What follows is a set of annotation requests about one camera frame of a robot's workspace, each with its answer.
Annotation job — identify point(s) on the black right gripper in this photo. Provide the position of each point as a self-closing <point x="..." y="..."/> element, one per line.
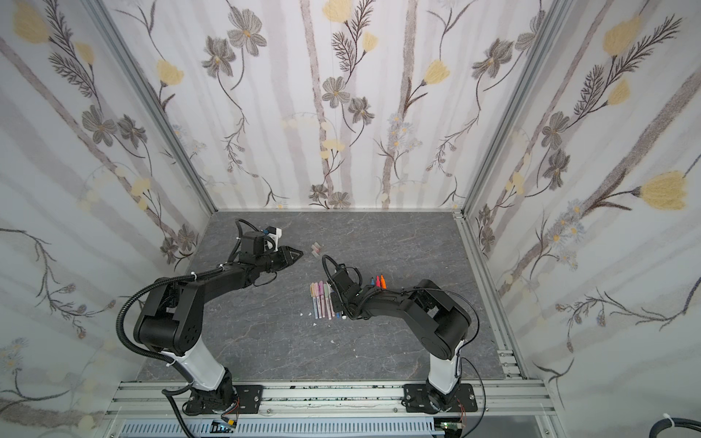
<point x="340" y="293"/>

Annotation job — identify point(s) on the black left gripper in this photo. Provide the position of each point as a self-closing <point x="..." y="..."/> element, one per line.
<point x="287" y="258"/>

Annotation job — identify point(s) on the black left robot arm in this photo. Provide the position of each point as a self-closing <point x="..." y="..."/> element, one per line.
<point x="164" y="321"/>

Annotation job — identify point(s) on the purple pastel pen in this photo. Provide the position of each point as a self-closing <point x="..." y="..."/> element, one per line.
<point x="322" y="299"/>

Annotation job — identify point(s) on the pink pastel pen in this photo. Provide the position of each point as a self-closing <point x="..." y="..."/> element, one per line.
<point x="319" y="299"/>

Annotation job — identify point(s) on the yellow pastel pen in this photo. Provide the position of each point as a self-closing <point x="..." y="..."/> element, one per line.
<point x="314" y="295"/>

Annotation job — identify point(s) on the small circuit board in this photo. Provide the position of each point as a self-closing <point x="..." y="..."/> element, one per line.
<point x="223" y="427"/>

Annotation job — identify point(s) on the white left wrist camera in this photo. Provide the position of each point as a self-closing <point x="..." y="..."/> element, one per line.
<point x="274" y="235"/>

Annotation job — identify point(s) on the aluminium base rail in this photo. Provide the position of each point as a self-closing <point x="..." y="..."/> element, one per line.
<point x="508" y="408"/>

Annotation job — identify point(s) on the white cable duct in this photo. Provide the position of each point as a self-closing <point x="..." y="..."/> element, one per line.
<point x="323" y="427"/>

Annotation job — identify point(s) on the black cable loop corner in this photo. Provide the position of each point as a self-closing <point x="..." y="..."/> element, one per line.
<point x="674" y="422"/>

